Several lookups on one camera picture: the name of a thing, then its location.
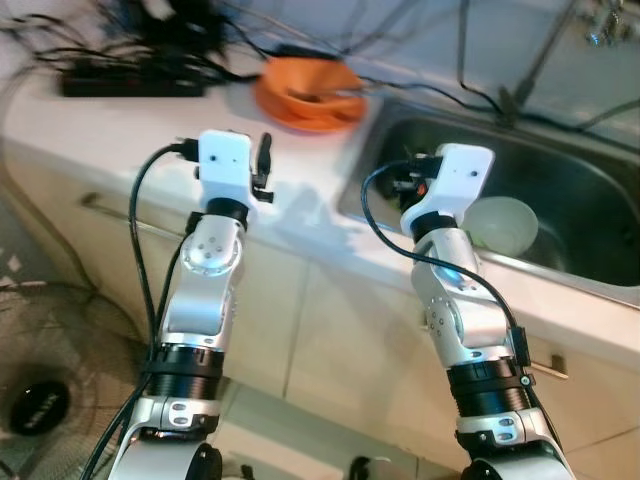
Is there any orange plate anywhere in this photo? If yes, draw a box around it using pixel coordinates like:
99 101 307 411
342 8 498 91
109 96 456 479
252 80 368 133

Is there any blue and brown utensil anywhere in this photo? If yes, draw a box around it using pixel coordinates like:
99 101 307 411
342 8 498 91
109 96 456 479
300 90 364 105

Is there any white bowl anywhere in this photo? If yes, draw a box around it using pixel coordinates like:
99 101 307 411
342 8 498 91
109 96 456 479
462 196 541 258

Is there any chrome sink faucet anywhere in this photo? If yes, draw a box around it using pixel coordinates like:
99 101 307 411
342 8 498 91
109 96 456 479
500 0 640 128

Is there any black power strip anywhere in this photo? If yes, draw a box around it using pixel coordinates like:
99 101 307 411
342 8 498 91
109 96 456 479
60 62 208 99

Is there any black plug-in charger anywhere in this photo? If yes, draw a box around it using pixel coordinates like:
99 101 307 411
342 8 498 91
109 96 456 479
100 0 251 63

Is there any stainless steel sink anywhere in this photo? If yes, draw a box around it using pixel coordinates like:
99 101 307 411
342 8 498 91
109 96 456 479
335 95 640 306

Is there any floor fan with black hub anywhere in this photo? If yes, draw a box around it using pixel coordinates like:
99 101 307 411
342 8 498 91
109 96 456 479
0 283 151 480

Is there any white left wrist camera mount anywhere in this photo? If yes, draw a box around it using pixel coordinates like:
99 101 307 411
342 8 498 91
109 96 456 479
196 130 276 208

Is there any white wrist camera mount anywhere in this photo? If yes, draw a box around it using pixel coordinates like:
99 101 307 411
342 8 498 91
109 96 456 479
400 143 496 238
196 130 276 208

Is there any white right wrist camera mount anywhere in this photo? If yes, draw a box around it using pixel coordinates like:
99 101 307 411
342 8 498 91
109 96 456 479
400 143 496 238

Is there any metal cabinet handle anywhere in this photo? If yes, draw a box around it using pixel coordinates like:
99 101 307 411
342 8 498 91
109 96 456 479
80 193 186 243
522 348 571 383

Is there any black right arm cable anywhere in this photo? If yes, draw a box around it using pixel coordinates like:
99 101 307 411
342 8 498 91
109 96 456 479
360 160 533 391

